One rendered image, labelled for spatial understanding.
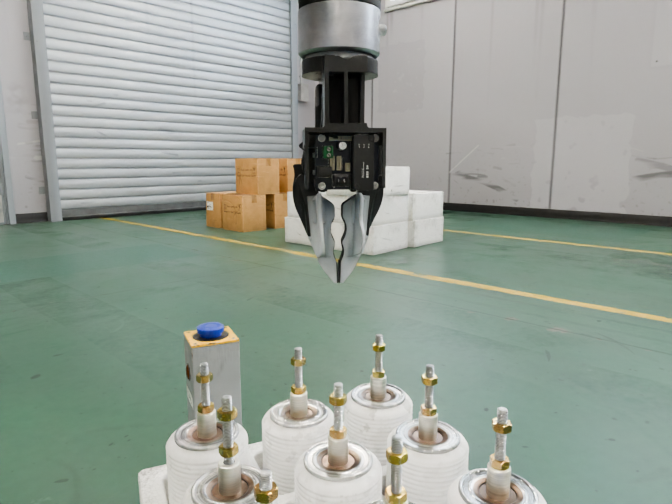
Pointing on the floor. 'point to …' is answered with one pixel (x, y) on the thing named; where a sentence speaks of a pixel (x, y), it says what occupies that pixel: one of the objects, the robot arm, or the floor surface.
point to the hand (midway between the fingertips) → (337, 268)
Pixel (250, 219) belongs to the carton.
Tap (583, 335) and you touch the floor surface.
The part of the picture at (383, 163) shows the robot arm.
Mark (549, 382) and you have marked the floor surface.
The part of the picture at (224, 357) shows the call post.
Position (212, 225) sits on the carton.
